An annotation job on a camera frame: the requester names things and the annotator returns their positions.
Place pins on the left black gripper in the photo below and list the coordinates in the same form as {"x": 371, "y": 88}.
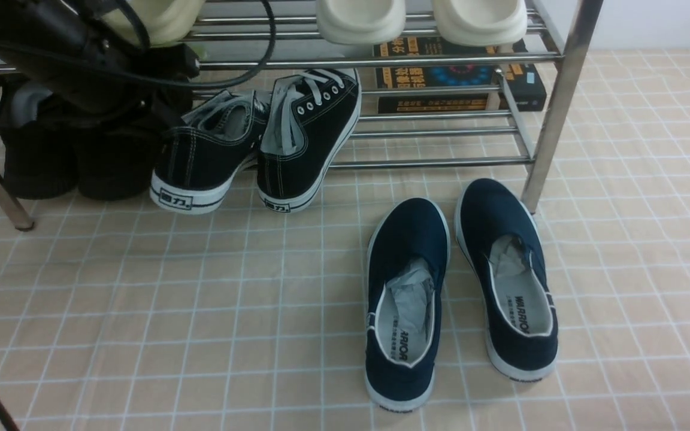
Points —
{"x": 105, "y": 83}

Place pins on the navy slip-on shoe right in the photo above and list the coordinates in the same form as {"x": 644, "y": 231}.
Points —
{"x": 499, "y": 238}

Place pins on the black shoe far left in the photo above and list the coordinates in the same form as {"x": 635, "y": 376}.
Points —
{"x": 39, "y": 164}

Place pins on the cream slipper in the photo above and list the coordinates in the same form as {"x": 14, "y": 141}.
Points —
{"x": 360, "y": 22}
{"x": 481, "y": 23}

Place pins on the black shoe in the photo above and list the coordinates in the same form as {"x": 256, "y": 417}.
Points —
{"x": 111, "y": 153}
{"x": 39, "y": 164}

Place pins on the navy slip-on shoe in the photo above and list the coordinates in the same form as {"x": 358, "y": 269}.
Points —
{"x": 407, "y": 259}
{"x": 499, "y": 238}

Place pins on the navy slip-on shoe left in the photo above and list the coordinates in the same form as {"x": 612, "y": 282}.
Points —
{"x": 407, "y": 259}

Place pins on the cream slipper far right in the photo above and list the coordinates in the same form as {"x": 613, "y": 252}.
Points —
{"x": 481, "y": 23}

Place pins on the black canvas sneaker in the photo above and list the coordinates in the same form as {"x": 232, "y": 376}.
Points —
{"x": 219, "y": 139}
{"x": 312, "y": 114}

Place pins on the silver metal shoe rack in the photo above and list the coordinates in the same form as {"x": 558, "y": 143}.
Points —
{"x": 568, "y": 58}

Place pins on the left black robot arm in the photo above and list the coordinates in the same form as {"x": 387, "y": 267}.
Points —
{"x": 23, "y": 22}

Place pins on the black book with orange text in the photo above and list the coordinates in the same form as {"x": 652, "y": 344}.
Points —
{"x": 525, "y": 84}

